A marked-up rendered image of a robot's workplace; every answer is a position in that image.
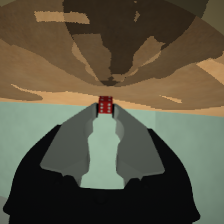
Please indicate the red die with white pips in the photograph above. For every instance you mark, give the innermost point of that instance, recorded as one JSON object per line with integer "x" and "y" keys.
{"x": 105, "y": 104}

